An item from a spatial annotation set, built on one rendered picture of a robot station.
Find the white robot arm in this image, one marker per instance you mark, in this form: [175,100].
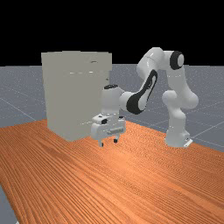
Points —
[175,116]

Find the pale cabinet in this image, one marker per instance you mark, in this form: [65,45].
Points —
[73,93]

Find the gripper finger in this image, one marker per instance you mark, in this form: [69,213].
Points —
[115,139]
[101,143]

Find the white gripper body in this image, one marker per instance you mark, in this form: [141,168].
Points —
[106,128]

